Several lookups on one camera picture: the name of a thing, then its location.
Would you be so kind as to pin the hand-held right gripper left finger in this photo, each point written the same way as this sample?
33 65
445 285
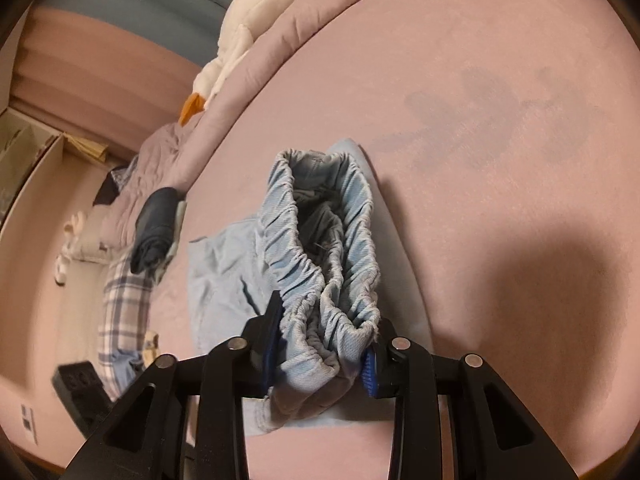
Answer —
271 350

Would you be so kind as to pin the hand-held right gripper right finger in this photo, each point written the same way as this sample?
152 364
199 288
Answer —
369 375

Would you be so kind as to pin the light blue strawberry pants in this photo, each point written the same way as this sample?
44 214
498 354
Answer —
320 280

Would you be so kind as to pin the small checked cloth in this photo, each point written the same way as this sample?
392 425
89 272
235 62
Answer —
150 347

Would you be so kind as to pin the plaid pillow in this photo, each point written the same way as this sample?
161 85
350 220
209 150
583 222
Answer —
125 320

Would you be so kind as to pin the dark folded clothes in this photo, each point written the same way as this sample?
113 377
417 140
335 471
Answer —
155 225

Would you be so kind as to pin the black box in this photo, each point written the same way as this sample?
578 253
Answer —
82 390

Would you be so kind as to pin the small white plush toy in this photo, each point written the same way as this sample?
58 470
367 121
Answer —
62 267
75 225

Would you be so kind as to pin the black clothing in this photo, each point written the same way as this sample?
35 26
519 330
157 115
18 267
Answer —
107 192

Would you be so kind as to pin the blue plaid shirt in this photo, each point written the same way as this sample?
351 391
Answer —
125 172

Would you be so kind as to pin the cream headboard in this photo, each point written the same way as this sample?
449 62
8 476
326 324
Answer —
30 310

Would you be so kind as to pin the pink quilt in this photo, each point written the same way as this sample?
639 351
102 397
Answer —
280 60

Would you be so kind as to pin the cream wooden shelf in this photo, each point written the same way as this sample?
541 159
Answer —
25 170

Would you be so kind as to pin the pink curtain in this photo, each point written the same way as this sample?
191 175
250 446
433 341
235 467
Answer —
100 75

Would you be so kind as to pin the white goose plush toy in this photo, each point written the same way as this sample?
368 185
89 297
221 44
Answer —
250 20

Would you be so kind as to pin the blue curtain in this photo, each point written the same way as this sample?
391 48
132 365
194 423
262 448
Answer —
125 5

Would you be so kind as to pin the white wall socket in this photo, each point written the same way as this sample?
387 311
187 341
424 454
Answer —
28 422

